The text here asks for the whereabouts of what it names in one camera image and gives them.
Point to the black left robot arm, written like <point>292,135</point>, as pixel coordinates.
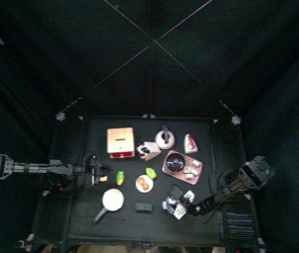
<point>33,168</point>

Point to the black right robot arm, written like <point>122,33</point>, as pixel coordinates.
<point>240,184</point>

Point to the white toy frying pan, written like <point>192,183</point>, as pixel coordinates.
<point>113,199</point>

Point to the brown toy egg half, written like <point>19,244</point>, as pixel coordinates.
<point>141,180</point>
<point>146,186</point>

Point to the orange yellow toy piece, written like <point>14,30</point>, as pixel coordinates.
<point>104,179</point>

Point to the blue white toy item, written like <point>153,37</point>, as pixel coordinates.
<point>170,203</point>

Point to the yellow green toy corn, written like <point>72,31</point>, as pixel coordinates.
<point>120,178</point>

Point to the pink toy stove tray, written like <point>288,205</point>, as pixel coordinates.
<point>196,179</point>

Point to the white toy block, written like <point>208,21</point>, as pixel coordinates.
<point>196,163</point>
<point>190,170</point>
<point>190,176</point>

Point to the dark green rectangular block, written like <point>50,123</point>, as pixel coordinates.
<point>144,207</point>

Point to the wooden toy toaster red base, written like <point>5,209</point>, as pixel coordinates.
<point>121,142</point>

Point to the white round plate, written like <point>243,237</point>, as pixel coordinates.
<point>140,188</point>

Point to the green toy vegetable piece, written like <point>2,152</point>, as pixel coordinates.
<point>152,173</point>

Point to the wooden shape sorter cube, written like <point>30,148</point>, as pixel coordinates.
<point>149,151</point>

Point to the white printed table label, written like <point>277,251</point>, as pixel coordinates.
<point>240,224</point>

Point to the red white toy iron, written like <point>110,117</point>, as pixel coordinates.
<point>190,145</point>

